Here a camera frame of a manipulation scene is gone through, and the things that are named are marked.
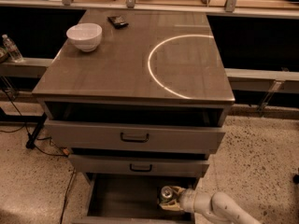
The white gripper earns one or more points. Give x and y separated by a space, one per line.
188 200

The green soda can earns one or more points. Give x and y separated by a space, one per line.
166 194

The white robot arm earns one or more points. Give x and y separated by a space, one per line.
218 208

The middle grey drawer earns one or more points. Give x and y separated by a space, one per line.
138 166

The grey drawer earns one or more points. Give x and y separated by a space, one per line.
127 137
131 199
138 166

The top grey drawer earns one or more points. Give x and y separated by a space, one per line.
127 137

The bottom grey drawer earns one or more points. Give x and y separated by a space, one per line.
131 199

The grey drawer cabinet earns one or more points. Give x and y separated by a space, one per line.
163 69

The black table leg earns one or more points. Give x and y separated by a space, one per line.
34 134

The white bowl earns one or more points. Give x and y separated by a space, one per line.
85 36

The black snack packet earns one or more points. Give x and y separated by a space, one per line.
118 22

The clear water bottle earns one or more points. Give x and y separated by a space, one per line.
12 49

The metal railing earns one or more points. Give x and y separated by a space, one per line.
251 8

